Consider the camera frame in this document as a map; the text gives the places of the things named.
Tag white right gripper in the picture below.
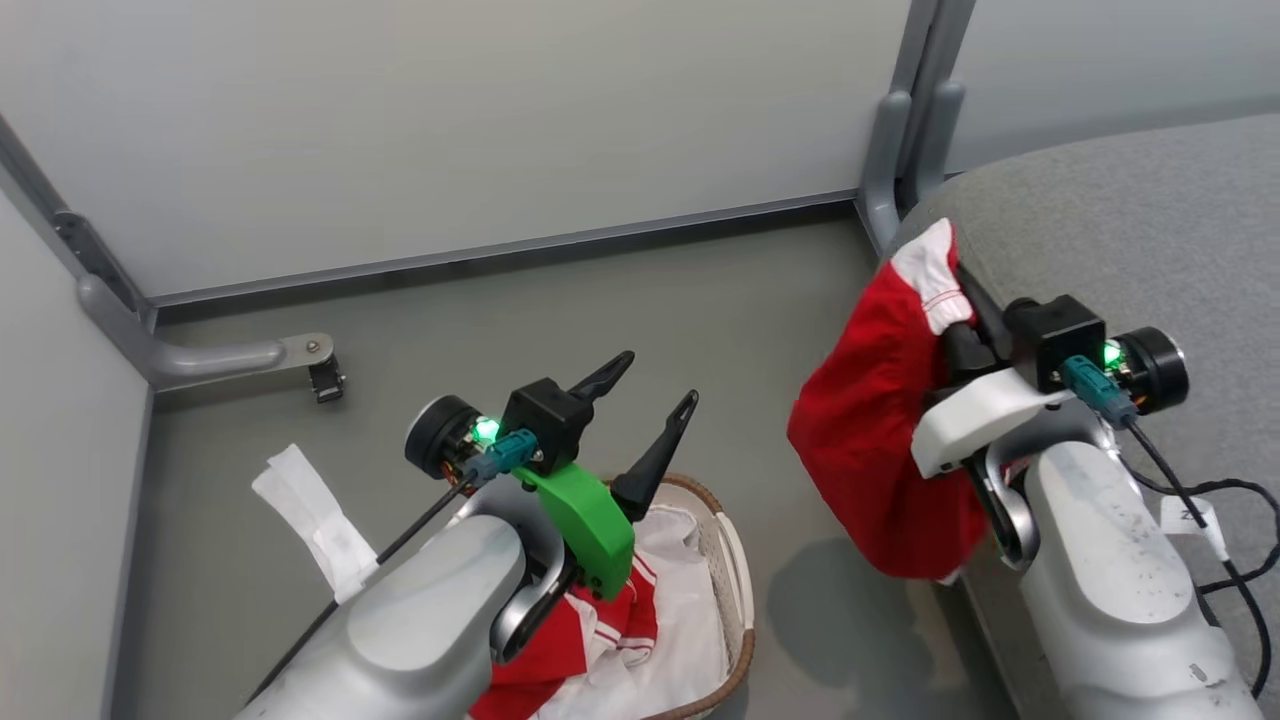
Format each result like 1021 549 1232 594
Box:
910 266 1076 479

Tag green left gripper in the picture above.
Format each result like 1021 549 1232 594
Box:
515 350 701 601

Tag red shorts with white band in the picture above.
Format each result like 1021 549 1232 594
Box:
787 218 991 583

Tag red jersey with striped trim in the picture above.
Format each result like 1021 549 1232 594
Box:
470 555 661 720

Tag white basket with brown rim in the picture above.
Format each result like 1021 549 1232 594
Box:
470 473 756 720

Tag grey fabric sofa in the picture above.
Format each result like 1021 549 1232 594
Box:
888 112 1280 720

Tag white garment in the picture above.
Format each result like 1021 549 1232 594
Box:
535 505 733 720

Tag black caster wheel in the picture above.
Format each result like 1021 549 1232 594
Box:
308 355 347 405

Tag white cloth strip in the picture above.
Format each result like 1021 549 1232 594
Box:
250 443 381 606

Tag grey partition foot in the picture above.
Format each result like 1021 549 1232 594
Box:
78 275 336 393

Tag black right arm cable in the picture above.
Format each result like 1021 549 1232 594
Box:
1062 355 1273 701

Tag grey partition base rail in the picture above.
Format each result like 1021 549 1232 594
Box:
148 188 863 309

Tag grey double partition post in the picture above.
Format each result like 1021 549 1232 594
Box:
856 0 978 253

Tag white cable label tag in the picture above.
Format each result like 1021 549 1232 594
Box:
1160 495 1229 561

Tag black looped cable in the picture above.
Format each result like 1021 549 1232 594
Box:
1135 470 1280 596

